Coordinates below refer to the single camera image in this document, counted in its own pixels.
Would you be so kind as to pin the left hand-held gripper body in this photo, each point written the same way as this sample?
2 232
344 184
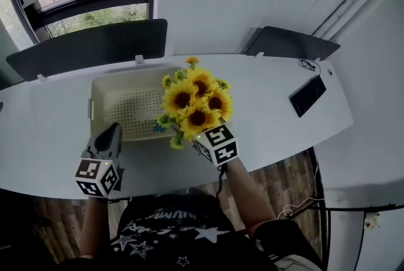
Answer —
100 165

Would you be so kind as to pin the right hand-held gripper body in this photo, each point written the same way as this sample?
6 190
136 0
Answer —
217 145

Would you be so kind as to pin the yellow sunflower bouquet flowers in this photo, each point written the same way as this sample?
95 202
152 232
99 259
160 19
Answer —
197 99

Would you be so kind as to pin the cream perforated plastic basket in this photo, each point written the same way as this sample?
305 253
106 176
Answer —
132 102

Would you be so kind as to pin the person's right forearm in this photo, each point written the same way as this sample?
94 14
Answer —
249 194

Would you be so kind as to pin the person's left forearm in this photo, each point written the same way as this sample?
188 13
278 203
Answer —
91 225

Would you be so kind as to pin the white divider clip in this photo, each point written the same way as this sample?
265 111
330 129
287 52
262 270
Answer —
259 55
139 59
41 77

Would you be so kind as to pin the black star-print shirt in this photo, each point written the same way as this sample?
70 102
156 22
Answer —
176 235

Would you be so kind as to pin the black keyboard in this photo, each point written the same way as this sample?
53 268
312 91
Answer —
308 95

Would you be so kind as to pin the black desk divider panel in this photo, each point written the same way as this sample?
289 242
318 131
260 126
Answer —
85 48

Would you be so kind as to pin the dark grey desk divider panel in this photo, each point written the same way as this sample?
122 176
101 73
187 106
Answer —
290 42

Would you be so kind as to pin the white wall socket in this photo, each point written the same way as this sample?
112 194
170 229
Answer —
371 220

